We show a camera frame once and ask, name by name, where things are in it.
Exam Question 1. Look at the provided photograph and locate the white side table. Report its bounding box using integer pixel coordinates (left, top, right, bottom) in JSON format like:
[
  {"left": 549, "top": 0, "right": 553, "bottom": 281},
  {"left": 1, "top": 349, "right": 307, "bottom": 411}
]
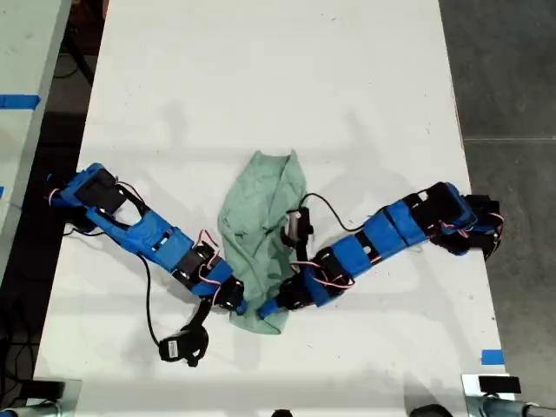
[{"left": 0, "top": 0, "right": 73, "bottom": 279}]

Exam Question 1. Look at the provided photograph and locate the grey metal pole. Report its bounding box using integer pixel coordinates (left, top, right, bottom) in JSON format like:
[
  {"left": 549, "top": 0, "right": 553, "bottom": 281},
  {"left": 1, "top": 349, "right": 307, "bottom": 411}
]
[
  {"left": 0, "top": 401, "right": 80, "bottom": 417},
  {"left": 467, "top": 397, "right": 556, "bottom": 417}
]

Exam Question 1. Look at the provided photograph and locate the black floor cable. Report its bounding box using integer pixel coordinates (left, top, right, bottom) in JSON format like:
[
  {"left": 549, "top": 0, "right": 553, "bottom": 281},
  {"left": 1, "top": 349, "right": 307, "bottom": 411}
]
[{"left": 54, "top": 51, "right": 95, "bottom": 82}]

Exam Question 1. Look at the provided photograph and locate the short blue tape strip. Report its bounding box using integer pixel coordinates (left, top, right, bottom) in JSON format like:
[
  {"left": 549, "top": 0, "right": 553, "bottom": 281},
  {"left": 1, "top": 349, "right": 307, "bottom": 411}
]
[{"left": 480, "top": 348, "right": 506, "bottom": 366}]

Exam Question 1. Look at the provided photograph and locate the pale green T-shirt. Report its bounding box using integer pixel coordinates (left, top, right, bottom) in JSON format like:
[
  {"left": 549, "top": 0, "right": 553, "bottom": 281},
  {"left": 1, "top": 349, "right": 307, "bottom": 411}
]
[{"left": 216, "top": 149, "right": 308, "bottom": 336}]

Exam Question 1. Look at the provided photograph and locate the large black round object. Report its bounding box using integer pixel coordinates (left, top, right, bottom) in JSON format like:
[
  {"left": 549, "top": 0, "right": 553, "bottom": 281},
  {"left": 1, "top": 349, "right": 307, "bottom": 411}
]
[{"left": 410, "top": 403, "right": 455, "bottom": 417}]

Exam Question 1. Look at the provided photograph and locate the small black box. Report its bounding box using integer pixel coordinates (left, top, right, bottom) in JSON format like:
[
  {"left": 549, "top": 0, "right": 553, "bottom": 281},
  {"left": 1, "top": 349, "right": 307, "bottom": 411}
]
[
  {"left": 478, "top": 375, "right": 521, "bottom": 394},
  {"left": 19, "top": 379, "right": 66, "bottom": 399}
]

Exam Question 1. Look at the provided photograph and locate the black camera stalk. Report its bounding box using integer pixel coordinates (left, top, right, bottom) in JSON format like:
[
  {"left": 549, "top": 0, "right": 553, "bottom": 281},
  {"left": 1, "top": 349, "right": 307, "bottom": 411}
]
[
  {"left": 294, "top": 238, "right": 310, "bottom": 267},
  {"left": 189, "top": 295, "right": 215, "bottom": 335}
]

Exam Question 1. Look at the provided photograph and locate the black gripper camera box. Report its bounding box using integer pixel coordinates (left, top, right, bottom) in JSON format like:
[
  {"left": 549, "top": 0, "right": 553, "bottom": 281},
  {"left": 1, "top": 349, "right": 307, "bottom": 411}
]
[
  {"left": 284, "top": 207, "right": 314, "bottom": 245},
  {"left": 157, "top": 325, "right": 210, "bottom": 368}
]

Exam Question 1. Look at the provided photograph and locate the long blue tape strip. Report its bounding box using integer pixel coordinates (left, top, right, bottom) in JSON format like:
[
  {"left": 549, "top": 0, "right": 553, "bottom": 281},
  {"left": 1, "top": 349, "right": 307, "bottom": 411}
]
[{"left": 0, "top": 93, "right": 41, "bottom": 109}]

